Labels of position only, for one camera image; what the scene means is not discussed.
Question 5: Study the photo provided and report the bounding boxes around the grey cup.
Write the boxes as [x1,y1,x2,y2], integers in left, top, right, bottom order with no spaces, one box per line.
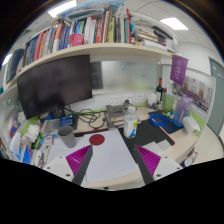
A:
[57,125,77,149]

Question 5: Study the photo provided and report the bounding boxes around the blue coiled cable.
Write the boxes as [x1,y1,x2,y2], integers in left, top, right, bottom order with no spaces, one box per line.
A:
[147,113,169,128]

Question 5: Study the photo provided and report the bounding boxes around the clear plastic water bottle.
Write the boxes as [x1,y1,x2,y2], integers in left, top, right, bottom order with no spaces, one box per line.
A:
[123,105,139,139]

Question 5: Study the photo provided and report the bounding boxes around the blue circuit board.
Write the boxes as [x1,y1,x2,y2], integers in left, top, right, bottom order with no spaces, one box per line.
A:
[59,114,76,128]

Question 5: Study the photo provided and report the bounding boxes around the grey door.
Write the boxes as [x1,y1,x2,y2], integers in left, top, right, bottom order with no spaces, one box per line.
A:
[208,56,224,138]

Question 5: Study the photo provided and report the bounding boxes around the handwritten white paper sheet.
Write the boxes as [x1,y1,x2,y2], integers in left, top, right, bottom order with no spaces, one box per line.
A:
[46,136,86,164]

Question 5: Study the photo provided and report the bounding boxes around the flat round red coaster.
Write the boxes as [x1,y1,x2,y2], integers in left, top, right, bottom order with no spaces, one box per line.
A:
[88,133,106,146]

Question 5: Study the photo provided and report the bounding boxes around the purple hanging banner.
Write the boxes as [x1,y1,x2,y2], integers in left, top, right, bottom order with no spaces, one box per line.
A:
[169,54,189,87]

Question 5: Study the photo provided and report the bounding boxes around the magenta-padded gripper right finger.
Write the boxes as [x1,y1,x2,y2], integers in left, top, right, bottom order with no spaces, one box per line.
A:
[134,144,184,185]

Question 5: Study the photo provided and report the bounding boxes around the clear plastic box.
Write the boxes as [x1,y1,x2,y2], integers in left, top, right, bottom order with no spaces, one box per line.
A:
[39,118,61,134]

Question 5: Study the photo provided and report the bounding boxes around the ceiling light panel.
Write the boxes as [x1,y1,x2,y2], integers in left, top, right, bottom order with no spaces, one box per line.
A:
[159,17,189,31]
[48,0,78,18]

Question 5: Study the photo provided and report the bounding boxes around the white ceramic jar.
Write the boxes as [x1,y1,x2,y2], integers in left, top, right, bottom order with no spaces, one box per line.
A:
[147,93,158,107]

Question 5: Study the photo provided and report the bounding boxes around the translucent purple drink bottle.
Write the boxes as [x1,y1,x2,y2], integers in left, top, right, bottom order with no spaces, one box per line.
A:
[172,94,194,128]

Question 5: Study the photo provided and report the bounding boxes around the dark wine bottle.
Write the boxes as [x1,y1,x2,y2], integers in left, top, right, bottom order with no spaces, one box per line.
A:
[155,77,164,103]

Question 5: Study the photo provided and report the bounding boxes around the green box with tissues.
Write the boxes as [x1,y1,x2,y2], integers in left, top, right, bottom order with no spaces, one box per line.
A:
[23,123,42,144]

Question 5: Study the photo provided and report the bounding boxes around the black computer monitor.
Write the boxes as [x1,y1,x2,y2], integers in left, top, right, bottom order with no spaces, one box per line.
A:
[16,54,94,120]

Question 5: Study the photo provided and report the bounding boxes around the wall shelf with books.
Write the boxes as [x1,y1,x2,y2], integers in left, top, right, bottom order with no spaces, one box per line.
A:
[4,4,181,84]

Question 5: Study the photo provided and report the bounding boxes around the white wall socket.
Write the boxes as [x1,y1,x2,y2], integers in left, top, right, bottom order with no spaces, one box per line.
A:
[109,94,121,106]
[134,92,145,103]
[123,93,134,104]

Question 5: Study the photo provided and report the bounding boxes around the blue round container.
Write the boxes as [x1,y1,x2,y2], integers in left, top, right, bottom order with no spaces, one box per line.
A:
[39,111,55,122]

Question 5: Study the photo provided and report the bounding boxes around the black tangled cables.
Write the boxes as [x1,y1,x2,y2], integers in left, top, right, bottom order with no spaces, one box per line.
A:
[68,106,106,130]

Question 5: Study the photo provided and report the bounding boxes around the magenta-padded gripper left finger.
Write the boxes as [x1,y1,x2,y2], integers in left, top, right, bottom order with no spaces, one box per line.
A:
[43,144,94,187]

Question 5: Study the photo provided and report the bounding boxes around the white tissue pack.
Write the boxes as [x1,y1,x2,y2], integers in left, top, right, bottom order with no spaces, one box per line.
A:
[182,115,201,136]

